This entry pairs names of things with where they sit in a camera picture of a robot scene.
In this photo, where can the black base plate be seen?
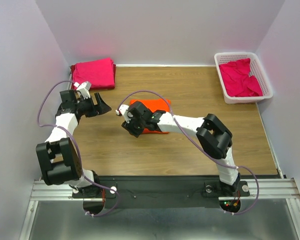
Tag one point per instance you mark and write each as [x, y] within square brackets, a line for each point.
[150, 192]

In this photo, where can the crumpled pink t shirt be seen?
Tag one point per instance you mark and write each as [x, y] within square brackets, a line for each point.
[237, 80]

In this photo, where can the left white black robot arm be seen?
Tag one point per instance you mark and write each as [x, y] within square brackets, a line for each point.
[59, 157]

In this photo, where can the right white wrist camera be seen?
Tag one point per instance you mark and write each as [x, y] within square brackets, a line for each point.
[123, 111]

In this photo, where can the aluminium frame rail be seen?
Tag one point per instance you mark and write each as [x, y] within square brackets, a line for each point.
[271, 212]

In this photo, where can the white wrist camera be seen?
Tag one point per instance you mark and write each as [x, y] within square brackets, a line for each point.
[83, 88]
[123, 111]

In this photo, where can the orange t shirt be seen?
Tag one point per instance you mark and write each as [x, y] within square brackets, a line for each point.
[153, 105]

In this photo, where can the pink plastic basket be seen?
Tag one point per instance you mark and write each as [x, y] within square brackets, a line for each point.
[256, 69]

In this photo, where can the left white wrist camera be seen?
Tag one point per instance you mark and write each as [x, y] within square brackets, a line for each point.
[83, 88]

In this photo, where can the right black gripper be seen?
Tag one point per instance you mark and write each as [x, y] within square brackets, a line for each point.
[130, 126]

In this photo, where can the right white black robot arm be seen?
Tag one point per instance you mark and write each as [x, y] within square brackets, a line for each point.
[207, 133]

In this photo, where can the folded dark red t shirt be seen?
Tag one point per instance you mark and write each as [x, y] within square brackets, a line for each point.
[113, 80]

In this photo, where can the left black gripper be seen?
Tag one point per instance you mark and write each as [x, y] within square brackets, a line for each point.
[101, 108]

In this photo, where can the folded pink t shirt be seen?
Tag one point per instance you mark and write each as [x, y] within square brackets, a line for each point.
[93, 73]

